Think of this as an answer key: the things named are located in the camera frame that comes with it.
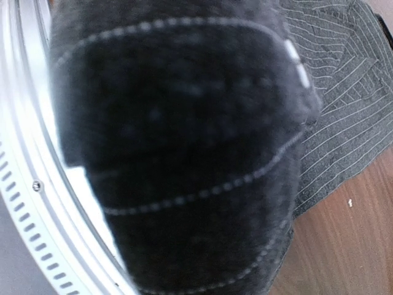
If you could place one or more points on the black pinstriped long sleeve shirt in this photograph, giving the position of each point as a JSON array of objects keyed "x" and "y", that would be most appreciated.
[{"x": 205, "y": 127}]

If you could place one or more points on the front aluminium rail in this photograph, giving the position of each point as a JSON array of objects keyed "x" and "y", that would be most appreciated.
[{"x": 52, "y": 206}]

